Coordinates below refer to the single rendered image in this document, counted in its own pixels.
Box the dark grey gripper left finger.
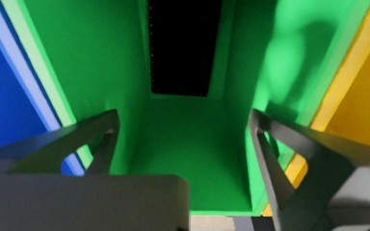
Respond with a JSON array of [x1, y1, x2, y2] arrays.
[[0, 109, 120, 174]]

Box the blue open-top bin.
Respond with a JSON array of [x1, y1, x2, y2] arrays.
[[0, 0, 86, 174]]

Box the green bin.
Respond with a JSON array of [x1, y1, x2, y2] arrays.
[[2, 0, 370, 216]]

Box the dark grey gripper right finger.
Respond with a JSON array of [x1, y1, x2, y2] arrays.
[[248, 108, 370, 231]]

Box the yellow open-top bin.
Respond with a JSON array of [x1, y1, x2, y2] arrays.
[[284, 4, 370, 189]]

